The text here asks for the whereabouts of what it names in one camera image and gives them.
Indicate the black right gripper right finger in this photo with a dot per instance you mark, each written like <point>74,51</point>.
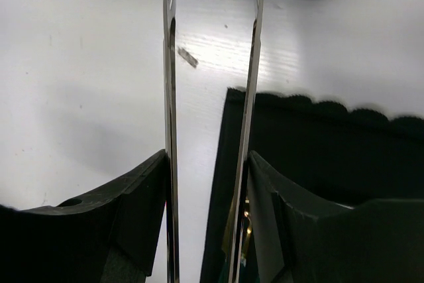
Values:
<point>301,237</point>

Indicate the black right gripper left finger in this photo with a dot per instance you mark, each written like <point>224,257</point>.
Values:
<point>108,234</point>

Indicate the metal serving tongs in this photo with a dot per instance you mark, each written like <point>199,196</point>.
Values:
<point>237,211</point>

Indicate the black placemat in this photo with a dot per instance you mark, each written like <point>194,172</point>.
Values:
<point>344,156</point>

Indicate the small tape scrap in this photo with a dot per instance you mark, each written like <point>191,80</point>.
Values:
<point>188,57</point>

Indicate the gold knife green handle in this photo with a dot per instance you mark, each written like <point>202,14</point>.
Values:
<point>247,231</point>

